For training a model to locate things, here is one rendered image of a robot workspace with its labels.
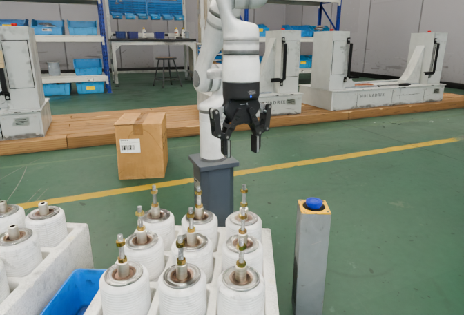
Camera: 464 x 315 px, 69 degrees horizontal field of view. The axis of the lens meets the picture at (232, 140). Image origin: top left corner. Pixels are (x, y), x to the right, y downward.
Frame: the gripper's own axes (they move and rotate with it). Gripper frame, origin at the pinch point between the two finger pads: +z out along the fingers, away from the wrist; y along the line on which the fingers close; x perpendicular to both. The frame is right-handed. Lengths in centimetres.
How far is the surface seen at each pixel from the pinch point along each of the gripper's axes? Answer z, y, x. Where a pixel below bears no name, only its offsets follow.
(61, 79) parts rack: 21, -15, 458
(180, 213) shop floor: 48, 9, 66
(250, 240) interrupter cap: 23.0, 2.9, 0.3
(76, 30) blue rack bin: -43, 11, 457
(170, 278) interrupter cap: 23.0, -18.2, -3.6
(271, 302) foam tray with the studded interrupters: 30.5, 0.5, -11.5
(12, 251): 24, -46, 24
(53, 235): 28, -38, 34
